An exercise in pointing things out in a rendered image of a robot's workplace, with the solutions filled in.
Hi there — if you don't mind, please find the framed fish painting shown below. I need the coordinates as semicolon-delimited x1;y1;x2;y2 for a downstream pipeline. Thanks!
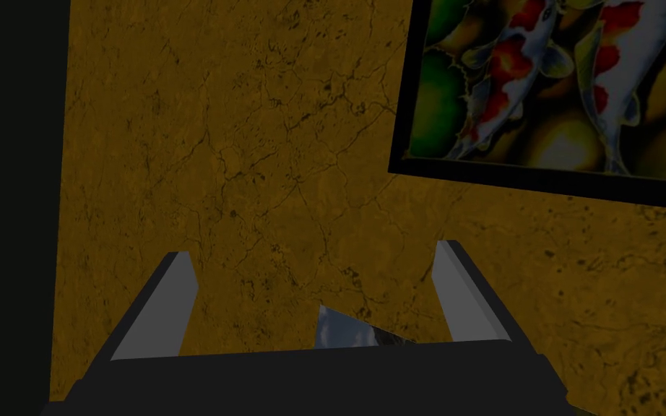
387;0;666;206

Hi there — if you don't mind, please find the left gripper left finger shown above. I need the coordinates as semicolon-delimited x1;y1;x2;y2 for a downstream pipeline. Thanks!
100;251;200;363

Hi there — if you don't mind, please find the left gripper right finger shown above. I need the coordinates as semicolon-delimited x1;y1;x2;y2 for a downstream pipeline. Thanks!
431;239;520;345

